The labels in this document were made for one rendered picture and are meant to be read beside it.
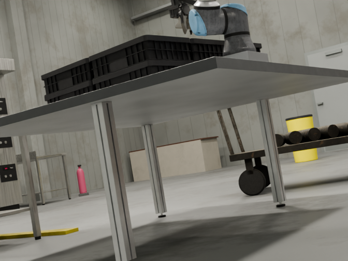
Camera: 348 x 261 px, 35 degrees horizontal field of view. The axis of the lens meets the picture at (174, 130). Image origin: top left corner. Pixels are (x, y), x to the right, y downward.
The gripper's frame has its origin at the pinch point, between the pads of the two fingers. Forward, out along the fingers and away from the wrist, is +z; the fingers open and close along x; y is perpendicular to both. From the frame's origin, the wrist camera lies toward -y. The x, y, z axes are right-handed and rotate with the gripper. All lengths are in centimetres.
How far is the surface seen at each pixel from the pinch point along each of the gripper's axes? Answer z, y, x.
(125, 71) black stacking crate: 17.9, 8.8, 45.1
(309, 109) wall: 53, 281, -912
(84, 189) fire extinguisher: 119, 557, -476
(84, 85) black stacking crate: 18, 38, 41
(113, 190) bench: 66, 3, 74
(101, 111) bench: 35, 3, 72
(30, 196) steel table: 73, 158, -16
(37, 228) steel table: 96, 157, -16
